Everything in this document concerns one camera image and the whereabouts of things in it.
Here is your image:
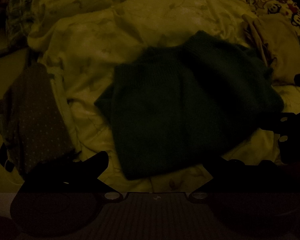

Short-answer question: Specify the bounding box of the black small garment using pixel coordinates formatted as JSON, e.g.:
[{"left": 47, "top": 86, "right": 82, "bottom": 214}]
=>
[{"left": 94, "top": 31, "right": 284, "bottom": 180}]

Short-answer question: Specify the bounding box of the beige folded garment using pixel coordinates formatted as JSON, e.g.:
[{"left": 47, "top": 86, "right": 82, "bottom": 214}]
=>
[{"left": 242, "top": 14, "right": 300, "bottom": 86}]

